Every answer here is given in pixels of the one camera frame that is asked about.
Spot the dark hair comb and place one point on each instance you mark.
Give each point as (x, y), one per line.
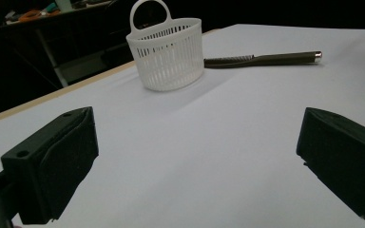
(282, 59)

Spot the white slotted plastic basket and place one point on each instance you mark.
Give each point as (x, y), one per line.
(171, 63)

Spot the dark background desk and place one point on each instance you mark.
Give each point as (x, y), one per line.
(0, 41)

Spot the grey metal stand leg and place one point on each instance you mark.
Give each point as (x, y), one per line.
(52, 57)

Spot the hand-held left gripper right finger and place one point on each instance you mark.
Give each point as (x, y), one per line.
(345, 158)

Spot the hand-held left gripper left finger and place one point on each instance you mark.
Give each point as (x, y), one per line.
(60, 164)

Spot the pale green post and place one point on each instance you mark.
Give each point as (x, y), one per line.
(64, 4)

